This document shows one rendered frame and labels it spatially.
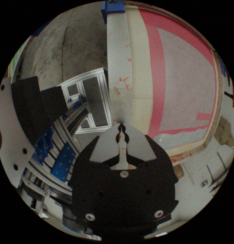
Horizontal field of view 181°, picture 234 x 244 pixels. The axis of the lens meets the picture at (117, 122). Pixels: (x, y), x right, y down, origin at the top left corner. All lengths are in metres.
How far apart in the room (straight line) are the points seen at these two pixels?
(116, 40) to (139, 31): 0.09
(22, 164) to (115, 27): 0.26
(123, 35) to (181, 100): 0.20
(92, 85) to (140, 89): 0.87
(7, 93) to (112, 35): 0.19
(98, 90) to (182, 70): 0.90
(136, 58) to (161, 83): 0.08
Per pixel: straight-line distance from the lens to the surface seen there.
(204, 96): 0.34
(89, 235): 0.67
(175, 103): 0.22
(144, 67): 0.18
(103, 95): 0.98
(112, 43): 0.15
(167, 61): 0.21
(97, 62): 1.23
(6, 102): 0.15
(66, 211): 0.55
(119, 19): 0.20
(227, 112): 2.30
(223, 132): 2.28
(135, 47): 0.19
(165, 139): 0.26
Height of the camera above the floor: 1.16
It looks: 60 degrees down
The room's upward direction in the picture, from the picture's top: 178 degrees counter-clockwise
